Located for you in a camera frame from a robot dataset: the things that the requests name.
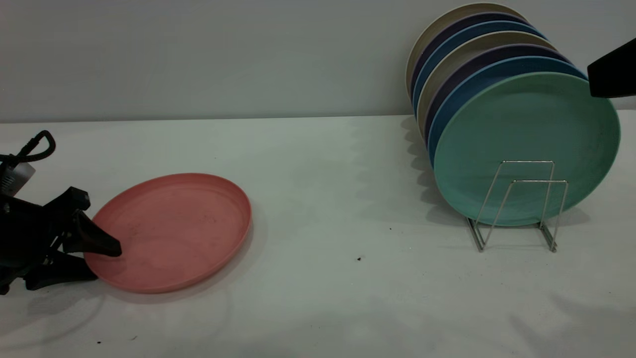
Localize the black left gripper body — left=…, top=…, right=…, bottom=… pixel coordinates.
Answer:
left=0, top=186, right=91, bottom=295

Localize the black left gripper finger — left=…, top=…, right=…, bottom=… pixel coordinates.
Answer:
left=24, top=251, right=99, bottom=291
left=64, top=211, right=123, bottom=258

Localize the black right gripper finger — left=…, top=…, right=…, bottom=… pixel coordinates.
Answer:
left=587, top=37, right=636, bottom=98

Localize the pink plate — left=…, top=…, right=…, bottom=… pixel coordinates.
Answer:
left=83, top=173, right=252, bottom=294

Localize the green plate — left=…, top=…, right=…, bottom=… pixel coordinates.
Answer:
left=433, top=73, right=621, bottom=227

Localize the blue plate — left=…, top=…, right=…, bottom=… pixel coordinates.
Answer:
left=427, top=56, right=590, bottom=168
left=412, top=21, right=547, bottom=118

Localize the purple plate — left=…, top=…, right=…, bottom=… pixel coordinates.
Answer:
left=409, top=12, right=531, bottom=100
left=424, top=44, right=572, bottom=146

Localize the beige plate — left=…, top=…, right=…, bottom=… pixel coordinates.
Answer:
left=405, top=3, right=526, bottom=95
left=416, top=31, right=558, bottom=136

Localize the white left cable tag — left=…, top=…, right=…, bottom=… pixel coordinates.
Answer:
left=0, top=162, right=36, bottom=196

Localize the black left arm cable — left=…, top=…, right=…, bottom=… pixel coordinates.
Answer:
left=0, top=130, right=56, bottom=167

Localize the metal wire plate rack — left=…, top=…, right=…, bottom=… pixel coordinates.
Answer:
left=466, top=160, right=568, bottom=253

